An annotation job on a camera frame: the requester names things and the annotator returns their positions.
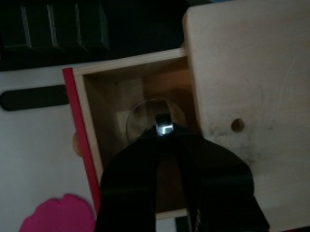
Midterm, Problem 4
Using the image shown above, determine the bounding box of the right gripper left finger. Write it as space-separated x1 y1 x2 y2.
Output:
95 124 163 232

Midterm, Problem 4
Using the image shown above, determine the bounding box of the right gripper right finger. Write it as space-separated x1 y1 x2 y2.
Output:
171 122 272 232

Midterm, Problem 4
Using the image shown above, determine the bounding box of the round clear dough cutter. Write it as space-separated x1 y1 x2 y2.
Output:
125 96 187 143

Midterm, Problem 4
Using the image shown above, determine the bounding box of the wooden drawer with red front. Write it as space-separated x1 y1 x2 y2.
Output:
62 47 203 221

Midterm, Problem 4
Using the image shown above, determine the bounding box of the wooden drawer cabinet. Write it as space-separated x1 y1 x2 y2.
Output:
182 0 310 232

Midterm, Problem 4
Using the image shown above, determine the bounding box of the white cutting mat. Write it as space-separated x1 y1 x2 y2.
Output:
0 62 102 232

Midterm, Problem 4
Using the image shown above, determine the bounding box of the black ribbed block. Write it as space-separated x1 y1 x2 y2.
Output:
0 1 111 53

